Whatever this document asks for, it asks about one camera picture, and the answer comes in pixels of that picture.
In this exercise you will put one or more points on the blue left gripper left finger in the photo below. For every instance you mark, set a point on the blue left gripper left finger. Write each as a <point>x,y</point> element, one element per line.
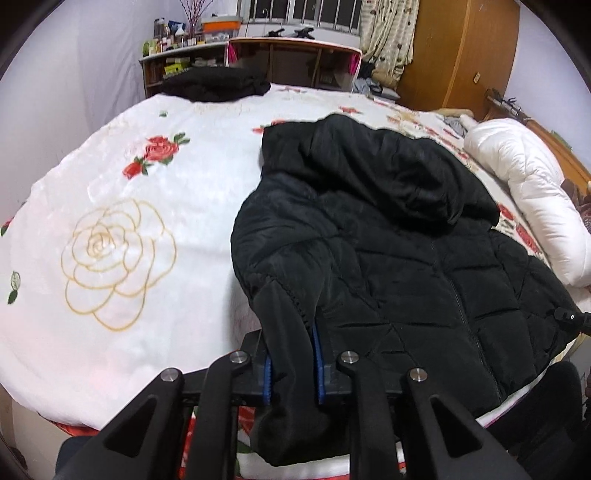
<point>267,380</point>

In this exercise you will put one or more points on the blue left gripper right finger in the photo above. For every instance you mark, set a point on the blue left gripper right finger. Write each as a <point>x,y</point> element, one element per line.
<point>319,364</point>

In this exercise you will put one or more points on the black hooded puffer jacket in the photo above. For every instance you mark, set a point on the black hooded puffer jacket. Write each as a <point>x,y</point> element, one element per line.
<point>368,240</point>

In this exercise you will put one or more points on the pile of clothes by desk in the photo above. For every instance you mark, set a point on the pile of clothes by desk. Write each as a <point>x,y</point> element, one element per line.
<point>374,82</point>

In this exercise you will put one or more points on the wooden headboard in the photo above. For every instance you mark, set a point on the wooden headboard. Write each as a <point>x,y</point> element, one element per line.
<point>572,167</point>

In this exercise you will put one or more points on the white duvet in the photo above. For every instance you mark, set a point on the white duvet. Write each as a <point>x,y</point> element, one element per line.
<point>519,158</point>

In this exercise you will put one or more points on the white rose print blanket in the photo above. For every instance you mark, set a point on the white rose print blanket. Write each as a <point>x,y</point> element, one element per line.
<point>121,311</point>

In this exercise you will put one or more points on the folded black garment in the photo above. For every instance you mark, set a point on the folded black garment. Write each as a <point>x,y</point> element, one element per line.
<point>215,84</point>

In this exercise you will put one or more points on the orange wooden wardrobe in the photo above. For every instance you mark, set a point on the orange wooden wardrobe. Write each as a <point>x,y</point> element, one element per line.
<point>463,50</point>

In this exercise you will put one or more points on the white topped wooden desk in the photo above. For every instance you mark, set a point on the white topped wooden desk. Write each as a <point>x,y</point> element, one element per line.
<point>297,62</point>

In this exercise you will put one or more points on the wooden shelf unit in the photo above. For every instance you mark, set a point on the wooden shelf unit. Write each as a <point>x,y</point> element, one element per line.
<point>158,67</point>

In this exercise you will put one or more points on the orange lidded plastic box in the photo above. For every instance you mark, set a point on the orange lidded plastic box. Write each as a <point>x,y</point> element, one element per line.
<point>220,28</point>

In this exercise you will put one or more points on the patterned cream curtain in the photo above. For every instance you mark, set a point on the patterned cream curtain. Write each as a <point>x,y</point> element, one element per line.
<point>387,33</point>

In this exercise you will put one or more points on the barred window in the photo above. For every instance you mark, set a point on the barred window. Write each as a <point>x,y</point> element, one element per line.
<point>338,15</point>

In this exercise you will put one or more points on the dried branch bouquet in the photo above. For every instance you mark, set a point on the dried branch bouquet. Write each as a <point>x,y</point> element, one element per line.
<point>193,10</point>

